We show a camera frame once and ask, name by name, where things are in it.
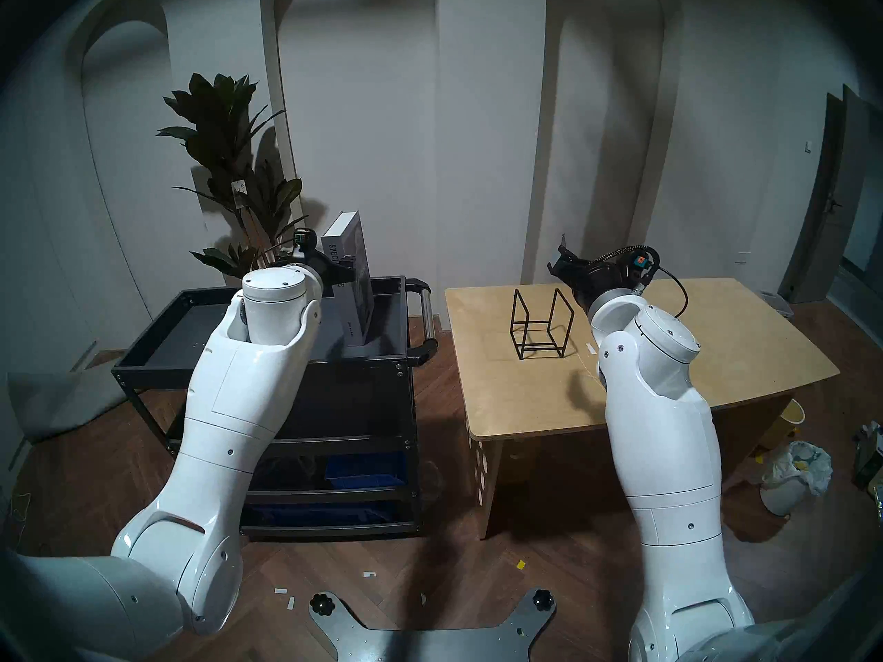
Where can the blue plastic bin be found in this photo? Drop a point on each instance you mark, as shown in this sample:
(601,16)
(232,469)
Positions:
(365,469)

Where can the grey leaning board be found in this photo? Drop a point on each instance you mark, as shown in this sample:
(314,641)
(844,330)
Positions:
(55,398)

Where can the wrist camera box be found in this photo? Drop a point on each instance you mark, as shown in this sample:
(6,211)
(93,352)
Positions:
(641,264)
(306,238)

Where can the tall green potted plant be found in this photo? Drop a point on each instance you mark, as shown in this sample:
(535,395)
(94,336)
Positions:
(221,129)

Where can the dark grey door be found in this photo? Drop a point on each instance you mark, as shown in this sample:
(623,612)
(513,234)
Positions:
(828,205)

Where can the grey Special Issue book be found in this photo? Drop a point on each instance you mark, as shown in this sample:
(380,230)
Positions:
(352,240)

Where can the yellow bucket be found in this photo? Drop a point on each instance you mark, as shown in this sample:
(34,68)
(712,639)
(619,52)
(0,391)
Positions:
(793,416)

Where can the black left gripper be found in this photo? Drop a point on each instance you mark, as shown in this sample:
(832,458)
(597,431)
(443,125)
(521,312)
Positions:
(307,257)

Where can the black base knob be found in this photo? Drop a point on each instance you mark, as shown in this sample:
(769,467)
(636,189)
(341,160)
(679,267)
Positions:
(321,604)
(543,600)

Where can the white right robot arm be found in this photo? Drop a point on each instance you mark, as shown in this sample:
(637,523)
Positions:
(669,447)

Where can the cardboard boxes pile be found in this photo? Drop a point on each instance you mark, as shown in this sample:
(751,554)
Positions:
(870,457)

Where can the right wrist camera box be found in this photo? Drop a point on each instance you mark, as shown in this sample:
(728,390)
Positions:
(641,264)

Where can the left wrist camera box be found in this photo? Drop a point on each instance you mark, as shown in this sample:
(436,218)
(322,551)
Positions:
(306,238)

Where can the black metal utility cart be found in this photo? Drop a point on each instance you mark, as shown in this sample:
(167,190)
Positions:
(365,405)

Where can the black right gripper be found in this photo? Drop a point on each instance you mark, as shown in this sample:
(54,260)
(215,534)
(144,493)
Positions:
(603,278)

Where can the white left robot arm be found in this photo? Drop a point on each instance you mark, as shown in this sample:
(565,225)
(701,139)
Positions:
(234,405)

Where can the light wooden table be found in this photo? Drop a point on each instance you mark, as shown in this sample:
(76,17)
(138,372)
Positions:
(745,336)

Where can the white bagged trash bin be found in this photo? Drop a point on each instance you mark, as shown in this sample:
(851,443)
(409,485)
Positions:
(793,474)

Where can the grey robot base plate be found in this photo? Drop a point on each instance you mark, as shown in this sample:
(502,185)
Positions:
(441,647)

